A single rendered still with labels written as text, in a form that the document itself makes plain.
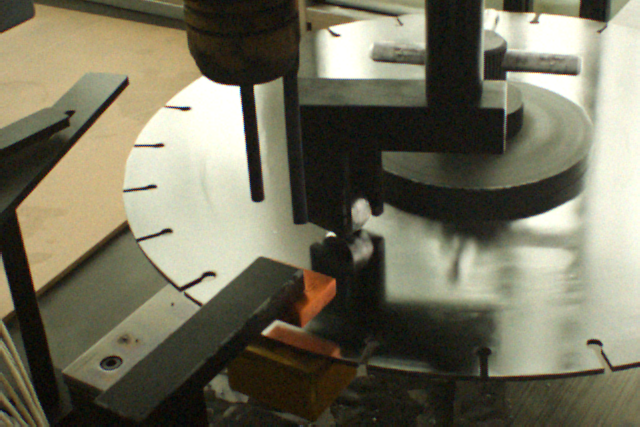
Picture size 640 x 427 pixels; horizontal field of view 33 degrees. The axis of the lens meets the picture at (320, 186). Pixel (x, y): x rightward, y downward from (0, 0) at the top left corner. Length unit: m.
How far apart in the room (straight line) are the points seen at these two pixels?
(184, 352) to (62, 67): 0.80
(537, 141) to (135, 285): 0.38
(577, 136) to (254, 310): 0.20
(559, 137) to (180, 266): 0.18
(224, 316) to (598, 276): 0.15
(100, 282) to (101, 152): 0.19
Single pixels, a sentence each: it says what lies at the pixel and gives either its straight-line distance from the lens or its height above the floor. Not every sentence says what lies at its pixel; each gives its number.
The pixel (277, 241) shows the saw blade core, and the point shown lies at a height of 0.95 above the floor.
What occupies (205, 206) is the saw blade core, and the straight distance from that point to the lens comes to 0.49.
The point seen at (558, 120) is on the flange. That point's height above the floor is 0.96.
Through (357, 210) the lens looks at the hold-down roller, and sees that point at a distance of 0.45.
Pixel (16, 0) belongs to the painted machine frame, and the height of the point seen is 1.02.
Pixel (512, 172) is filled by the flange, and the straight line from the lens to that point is 0.48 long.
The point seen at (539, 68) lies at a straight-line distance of 0.49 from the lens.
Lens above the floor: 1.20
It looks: 31 degrees down
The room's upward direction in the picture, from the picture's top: 4 degrees counter-clockwise
